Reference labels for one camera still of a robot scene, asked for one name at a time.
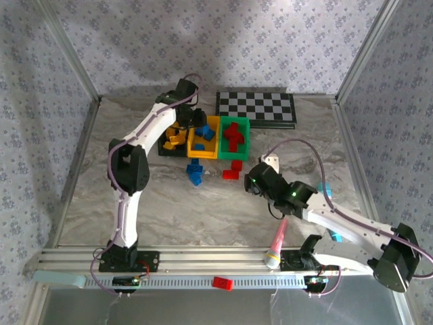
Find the yellow plastic bin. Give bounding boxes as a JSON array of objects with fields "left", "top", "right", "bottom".
[{"left": 187, "top": 114, "right": 221, "bottom": 159}]

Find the small circuit board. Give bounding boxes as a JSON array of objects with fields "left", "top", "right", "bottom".
[
  {"left": 112, "top": 276, "right": 150, "bottom": 287},
  {"left": 303, "top": 275, "right": 329, "bottom": 286}
]

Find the black-silver folding chessboard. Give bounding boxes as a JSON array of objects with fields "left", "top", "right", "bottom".
[{"left": 215, "top": 91, "right": 298, "bottom": 130}]

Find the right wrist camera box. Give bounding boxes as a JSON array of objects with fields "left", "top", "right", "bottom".
[{"left": 259, "top": 154, "right": 281, "bottom": 173}]

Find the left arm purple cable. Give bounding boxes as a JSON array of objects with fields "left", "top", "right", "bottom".
[{"left": 90, "top": 73, "right": 204, "bottom": 299}]

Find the pale blue plastic handle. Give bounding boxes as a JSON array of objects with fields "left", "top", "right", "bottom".
[{"left": 32, "top": 269, "right": 86, "bottom": 288}]

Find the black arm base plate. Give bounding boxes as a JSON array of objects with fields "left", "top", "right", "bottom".
[
  {"left": 279, "top": 249, "right": 341, "bottom": 272},
  {"left": 98, "top": 250, "right": 160, "bottom": 274}
]

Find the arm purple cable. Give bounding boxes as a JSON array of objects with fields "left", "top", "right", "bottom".
[
  {"left": 90, "top": 73, "right": 204, "bottom": 299},
  {"left": 265, "top": 138, "right": 433, "bottom": 299}
]

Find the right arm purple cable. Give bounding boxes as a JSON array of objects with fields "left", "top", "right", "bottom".
[{"left": 265, "top": 138, "right": 433, "bottom": 299}]

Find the pink toy microphone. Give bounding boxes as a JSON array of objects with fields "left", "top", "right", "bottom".
[{"left": 263, "top": 218, "right": 289, "bottom": 271}]

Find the grey slotted cable duct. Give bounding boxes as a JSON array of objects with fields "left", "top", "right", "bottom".
[{"left": 83, "top": 274, "right": 309, "bottom": 290}]

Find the green plastic bin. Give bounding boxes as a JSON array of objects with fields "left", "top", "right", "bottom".
[{"left": 218, "top": 116, "right": 251, "bottom": 161}]

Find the aluminium upright frame post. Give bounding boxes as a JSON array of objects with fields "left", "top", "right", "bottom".
[
  {"left": 336, "top": 0, "right": 403, "bottom": 104},
  {"left": 35, "top": 0, "right": 103, "bottom": 104}
]

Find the black plastic bin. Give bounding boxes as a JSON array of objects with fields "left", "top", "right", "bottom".
[{"left": 158, "top": 113, "right": 192, "bottom": 158}]

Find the aluminium mounting rail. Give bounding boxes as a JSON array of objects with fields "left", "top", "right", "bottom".
[{"left": 37, "top": 246, "right": 404, "bottom": 276}]

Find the aluminium table side rail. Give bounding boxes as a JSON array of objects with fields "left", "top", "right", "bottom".
[
  {"left": 47, "top": 97, "right": 102, "bottom": 250},
  {"left": 331, "top": 96, "right": 386, "bottom": 248}
]

